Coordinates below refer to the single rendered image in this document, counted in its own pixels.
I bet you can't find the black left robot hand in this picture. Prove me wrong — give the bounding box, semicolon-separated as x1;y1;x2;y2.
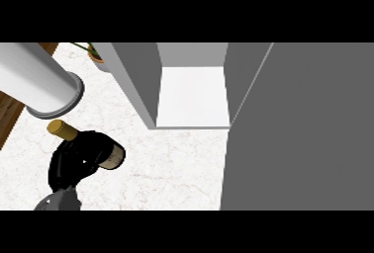
48;132;114;194

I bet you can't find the dark wine bottle yellow cap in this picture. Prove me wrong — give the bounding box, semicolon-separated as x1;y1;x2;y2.
46;119;127;171

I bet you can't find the grey open cabinet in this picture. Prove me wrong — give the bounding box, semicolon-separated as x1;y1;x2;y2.
90;42;275;130

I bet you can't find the dark grey cabinet door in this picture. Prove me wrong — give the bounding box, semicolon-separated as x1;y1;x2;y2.
219;42;374;211

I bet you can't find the white cylinder with grey rim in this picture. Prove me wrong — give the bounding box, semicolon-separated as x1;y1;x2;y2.
0;42;86;121

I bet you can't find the potted green plant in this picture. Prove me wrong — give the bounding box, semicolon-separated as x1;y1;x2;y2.
71;42;114;74

